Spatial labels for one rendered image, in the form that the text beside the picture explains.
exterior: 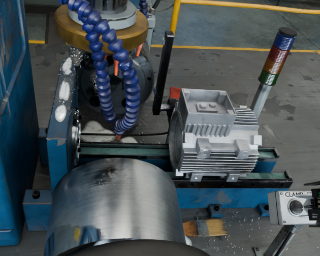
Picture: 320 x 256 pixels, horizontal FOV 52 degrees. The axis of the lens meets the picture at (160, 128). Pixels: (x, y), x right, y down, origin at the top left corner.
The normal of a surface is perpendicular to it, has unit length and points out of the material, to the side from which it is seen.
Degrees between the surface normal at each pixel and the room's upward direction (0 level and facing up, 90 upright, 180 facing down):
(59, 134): 0
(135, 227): 10
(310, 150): 0
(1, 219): 90
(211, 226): 1
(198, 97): 90
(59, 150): 90
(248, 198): 90
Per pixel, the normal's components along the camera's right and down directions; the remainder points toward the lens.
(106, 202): -0.01, -0.75
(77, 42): -0.36, 0.57
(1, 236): 0.11, 0.66
